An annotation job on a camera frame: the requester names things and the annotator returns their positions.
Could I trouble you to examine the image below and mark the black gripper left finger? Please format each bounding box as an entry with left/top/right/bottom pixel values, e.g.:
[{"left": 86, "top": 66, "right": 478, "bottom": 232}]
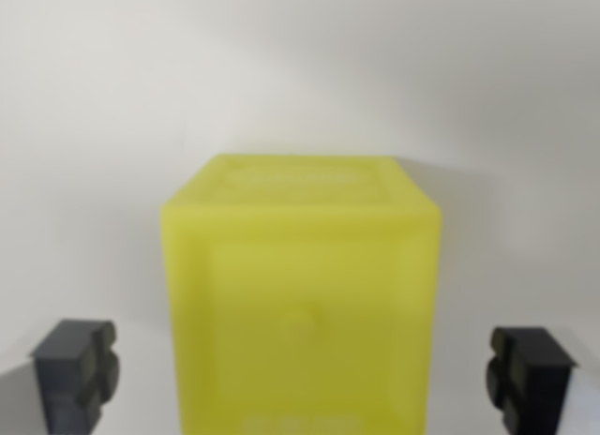
[{"left": 0, "top": 318, "right": 121, "bottom": 435}]

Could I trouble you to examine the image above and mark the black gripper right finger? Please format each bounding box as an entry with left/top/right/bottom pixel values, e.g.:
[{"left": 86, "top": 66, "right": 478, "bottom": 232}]
[{"left": 485, "top": 326, "right": 600, "bottom": 435}]

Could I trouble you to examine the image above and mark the yellow cube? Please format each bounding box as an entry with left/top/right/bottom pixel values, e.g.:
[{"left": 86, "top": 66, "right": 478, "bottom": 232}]
[{"left": 158, "top": 153, "right": 443, "bottom": 435}]

